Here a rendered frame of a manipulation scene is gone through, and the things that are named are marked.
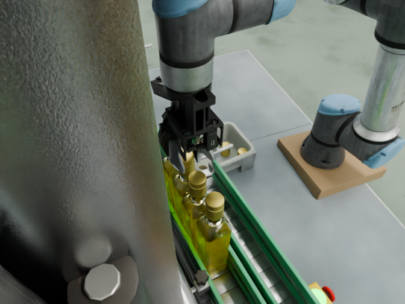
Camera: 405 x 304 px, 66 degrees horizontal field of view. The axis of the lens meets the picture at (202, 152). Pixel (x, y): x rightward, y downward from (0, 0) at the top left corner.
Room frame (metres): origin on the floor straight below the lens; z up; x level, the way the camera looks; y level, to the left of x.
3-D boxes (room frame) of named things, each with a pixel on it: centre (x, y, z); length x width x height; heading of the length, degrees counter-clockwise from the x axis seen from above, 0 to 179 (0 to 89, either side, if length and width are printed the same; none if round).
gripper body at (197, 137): (0.38, 0.02, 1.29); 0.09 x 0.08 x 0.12; 29
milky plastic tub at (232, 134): (0.73, -0.05, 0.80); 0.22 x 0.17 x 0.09; 118
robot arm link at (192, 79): (0.38, 0.02, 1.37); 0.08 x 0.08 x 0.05
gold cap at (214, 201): (0.30, -0.02, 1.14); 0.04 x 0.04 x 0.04
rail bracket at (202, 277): (0.21, 0.02, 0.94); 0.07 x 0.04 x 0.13; 118
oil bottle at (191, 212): (0.35, 0.01, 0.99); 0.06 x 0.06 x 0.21; 28
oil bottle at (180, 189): (0.40, 0.03, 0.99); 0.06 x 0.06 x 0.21; 29
